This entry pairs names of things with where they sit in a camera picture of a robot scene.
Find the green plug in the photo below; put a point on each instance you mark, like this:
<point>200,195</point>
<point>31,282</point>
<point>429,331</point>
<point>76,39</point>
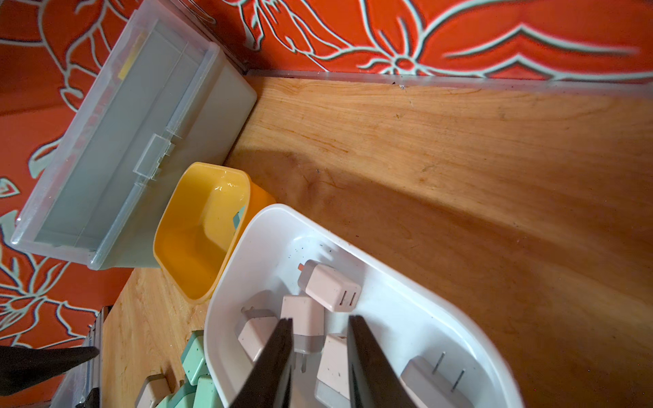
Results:
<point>206,395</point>
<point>183,398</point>
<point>238,218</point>
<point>193,358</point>

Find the white storage box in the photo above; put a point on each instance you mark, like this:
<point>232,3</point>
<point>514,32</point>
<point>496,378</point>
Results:
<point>407,320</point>

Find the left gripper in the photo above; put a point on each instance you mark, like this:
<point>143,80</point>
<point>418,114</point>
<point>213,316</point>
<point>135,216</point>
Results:
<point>23,368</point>

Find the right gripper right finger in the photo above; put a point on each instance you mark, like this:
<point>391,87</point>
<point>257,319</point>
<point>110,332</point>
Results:
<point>372,381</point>

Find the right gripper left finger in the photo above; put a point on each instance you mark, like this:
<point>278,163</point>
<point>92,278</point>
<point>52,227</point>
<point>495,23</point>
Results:
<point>269,384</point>

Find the pink plug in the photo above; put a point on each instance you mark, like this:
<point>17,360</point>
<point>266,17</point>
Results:
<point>332,380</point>
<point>253,330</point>
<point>427,387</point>
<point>329,287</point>
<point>154,389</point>
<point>308,325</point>

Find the clear plastic lidded container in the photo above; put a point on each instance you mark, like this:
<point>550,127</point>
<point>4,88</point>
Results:
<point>166,98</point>

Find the yellow storage box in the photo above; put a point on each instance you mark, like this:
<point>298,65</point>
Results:
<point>196,237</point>

